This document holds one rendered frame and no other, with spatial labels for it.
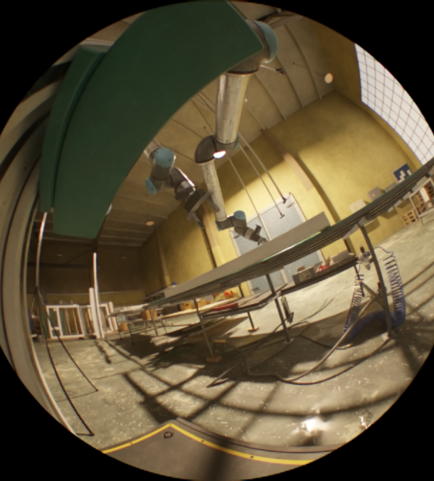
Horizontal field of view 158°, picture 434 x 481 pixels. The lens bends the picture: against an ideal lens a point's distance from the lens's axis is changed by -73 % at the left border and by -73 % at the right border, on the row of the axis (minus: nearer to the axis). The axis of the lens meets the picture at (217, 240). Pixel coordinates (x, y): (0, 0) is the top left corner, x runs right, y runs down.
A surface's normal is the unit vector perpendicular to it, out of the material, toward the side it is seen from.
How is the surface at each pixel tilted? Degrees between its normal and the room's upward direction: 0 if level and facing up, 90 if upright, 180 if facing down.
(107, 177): 180
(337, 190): 90
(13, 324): 90
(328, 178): 90
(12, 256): 90
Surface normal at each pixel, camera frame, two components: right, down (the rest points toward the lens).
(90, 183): 0.29, 0.90
